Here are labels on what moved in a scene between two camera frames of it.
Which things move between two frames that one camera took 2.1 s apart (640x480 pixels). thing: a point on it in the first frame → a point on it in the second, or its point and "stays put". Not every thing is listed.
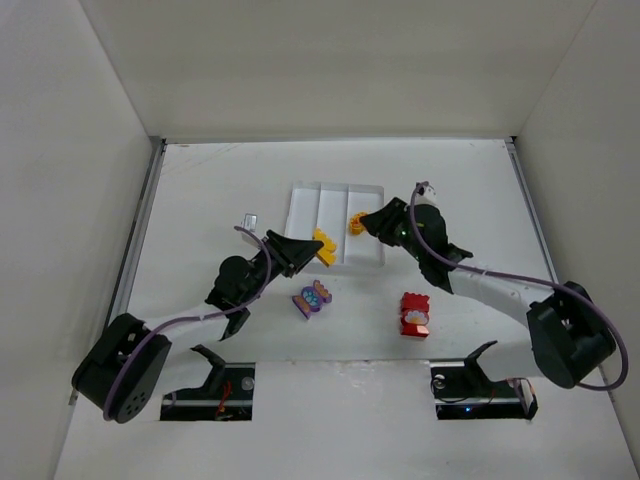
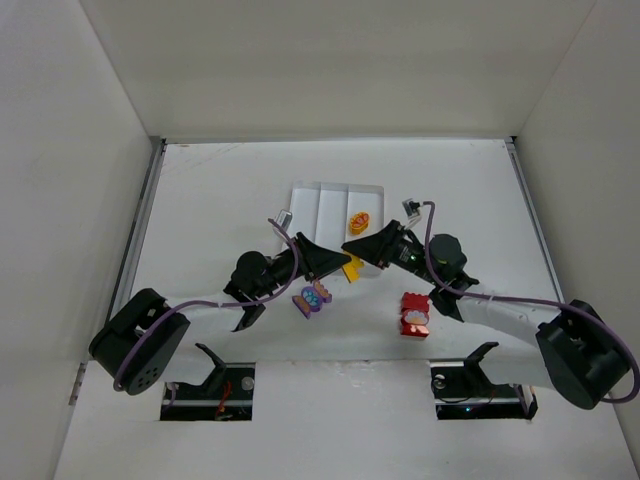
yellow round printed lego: [356, 227] stays put
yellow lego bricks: [327, 253] → [352, 269]
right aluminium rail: [534, 207] stays put
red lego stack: [415, 315] stays put
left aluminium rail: [157, 147] stays put
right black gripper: [394, 220] → [391, 244]
